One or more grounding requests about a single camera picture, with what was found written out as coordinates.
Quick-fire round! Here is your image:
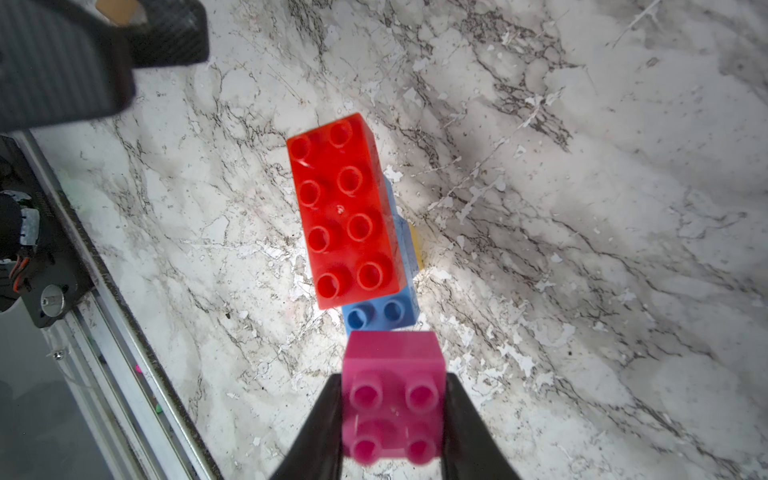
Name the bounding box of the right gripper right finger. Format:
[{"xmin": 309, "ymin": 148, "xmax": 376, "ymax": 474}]
[{"xmin": 441, "ymin": 373, "xmax": 521, "ymax": 480}]

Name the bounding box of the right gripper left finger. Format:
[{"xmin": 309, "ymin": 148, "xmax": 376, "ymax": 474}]
[{"xmin": 270, "ymin": 373, "xmax": 343, "ymax": 480}]

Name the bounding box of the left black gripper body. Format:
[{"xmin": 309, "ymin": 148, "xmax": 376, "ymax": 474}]
[{"xmin": 1, "ymin": 1, "xmax": 210, "ymax": 133}]

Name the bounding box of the pink small lego brick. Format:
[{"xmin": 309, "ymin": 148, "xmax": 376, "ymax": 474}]
[{"xmin": 342, "ymin": 331, "xmax": 447, "ymax": 466}]

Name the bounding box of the light blue long lego brick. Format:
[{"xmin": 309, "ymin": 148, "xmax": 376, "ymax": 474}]
[{"xmin": 342, "ymin": 179, "xmax": 420, "ymax": 335}]

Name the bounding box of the yellow small lego brick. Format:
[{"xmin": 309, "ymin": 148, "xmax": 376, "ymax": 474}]
[{"xmin": 409, "ymin": 224, "xmax": 424, "ymax": 271}]

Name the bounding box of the red lego brick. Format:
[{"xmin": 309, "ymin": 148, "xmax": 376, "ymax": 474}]
[{"xmin": 286, "ymin": 113, "xmax": 406, "ymax": 309}]

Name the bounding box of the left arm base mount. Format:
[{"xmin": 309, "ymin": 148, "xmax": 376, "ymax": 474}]
[{"xmin": 1, "ymin": 135, "xmax": 93, "ymax": 329}]

